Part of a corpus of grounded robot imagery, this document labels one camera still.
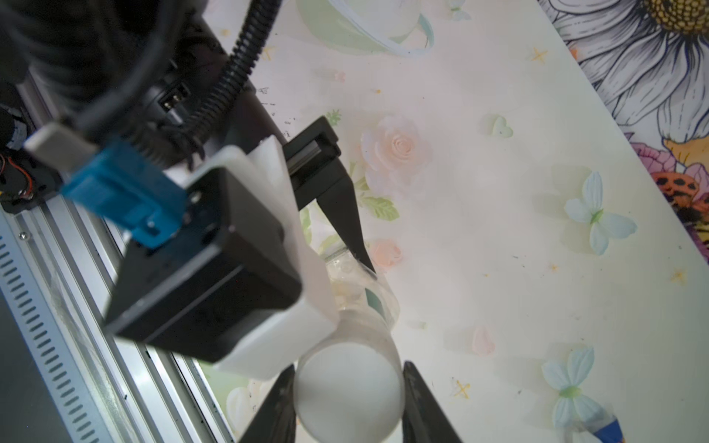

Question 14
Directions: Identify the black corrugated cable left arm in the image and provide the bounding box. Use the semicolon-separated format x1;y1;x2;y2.
176;0;284;146

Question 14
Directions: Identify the white bottle cap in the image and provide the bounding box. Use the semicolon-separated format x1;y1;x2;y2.
295;322;404;442

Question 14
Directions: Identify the clear bottle green label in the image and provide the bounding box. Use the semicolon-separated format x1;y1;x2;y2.
321;245;401;330

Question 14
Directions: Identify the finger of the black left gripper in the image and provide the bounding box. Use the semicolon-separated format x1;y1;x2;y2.
284;116;375;271

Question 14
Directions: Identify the blue white bandage packet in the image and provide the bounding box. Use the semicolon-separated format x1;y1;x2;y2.
561;415;626;443

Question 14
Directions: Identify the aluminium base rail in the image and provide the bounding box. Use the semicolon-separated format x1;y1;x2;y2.
1;197;234;442

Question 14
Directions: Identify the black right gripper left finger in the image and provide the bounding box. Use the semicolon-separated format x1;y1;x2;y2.
239;365;297;443

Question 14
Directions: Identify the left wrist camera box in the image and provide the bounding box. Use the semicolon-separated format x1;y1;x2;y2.
102;135;340;382

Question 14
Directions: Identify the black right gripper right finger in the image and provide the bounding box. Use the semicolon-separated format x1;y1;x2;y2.
402;361;462;443

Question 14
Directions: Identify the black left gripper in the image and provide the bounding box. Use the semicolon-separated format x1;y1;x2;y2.
1;1;281;169

